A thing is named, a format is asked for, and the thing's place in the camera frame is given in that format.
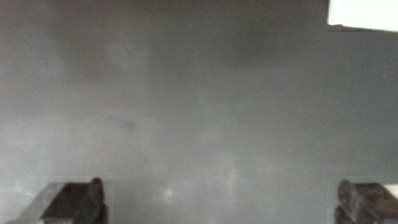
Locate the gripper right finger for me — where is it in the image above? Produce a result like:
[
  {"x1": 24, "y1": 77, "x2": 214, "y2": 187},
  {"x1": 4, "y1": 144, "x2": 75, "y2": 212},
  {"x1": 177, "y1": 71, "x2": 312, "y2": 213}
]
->
[{"x1": 335, "y1": 180, "x2": 398, "y2": 224}]

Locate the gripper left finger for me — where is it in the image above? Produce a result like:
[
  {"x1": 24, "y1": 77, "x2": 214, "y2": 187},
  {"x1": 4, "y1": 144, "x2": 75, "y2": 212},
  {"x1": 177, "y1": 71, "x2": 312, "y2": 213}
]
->
[{"x1": 17, "y1": 178, "x2": 113, "y2": 224}]

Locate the white U-shaped border fence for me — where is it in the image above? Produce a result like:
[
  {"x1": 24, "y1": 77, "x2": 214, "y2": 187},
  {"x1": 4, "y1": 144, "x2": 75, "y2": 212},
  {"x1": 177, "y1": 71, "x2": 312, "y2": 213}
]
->
[{"x1": 328, "y1": 0, "x2": 398, "y2": 32}]

